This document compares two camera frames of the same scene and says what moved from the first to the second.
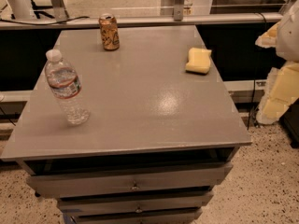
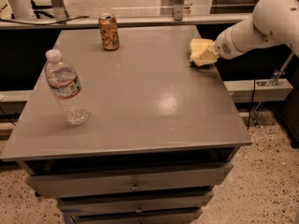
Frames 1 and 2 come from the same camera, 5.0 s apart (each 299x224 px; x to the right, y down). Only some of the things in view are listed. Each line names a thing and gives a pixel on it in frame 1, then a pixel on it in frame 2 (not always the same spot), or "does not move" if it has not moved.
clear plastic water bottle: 65,83 does not move
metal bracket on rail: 178,3 does not move
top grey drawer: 78,185 does not move
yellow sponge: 198,60 to 197,45
